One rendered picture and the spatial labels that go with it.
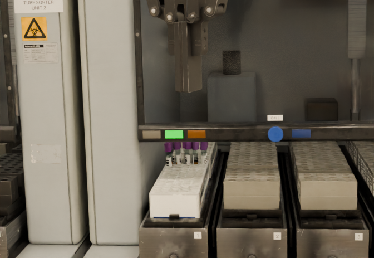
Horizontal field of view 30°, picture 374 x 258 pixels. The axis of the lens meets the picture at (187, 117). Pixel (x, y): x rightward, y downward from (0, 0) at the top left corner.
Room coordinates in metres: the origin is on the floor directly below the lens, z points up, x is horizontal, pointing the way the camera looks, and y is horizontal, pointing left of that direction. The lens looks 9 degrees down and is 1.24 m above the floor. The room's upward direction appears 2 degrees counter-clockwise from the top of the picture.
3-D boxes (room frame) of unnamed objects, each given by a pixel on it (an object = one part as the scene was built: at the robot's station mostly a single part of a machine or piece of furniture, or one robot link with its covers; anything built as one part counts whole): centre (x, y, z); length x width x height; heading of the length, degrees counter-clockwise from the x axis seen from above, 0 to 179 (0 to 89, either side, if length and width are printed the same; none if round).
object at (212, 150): (1.80, -0.02, 0.83); 0.30 x 0.10 x 0.06; 174
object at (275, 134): (1.34, -0.17, 0.98); 0.03 x 0.01 x 0.03; 84
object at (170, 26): (0.72, 0.02, 1.21); 0.03 x 0.01 x 0.05; 61
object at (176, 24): (0.71, 0.00, 1.18); 0.03 x 0.01 x 0.07; 151
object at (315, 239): (1.59, -0.30, 0.78); 0.73 x 0.14 x 0.09; 174
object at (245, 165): (1.50, -0.14, 0.85); 0.12 x 0.02 x 0.06; 84
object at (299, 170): (1.44, -0.29, 0.85); 0.12 x 0.02 x 0.06; 84
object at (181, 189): (1.48, 0.01, 0.83); 0.30 x 0.10 x 0.06; 174
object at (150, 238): (1.62, 0.00, 0.78); 0.73 x 0.14 x 0.09; 174
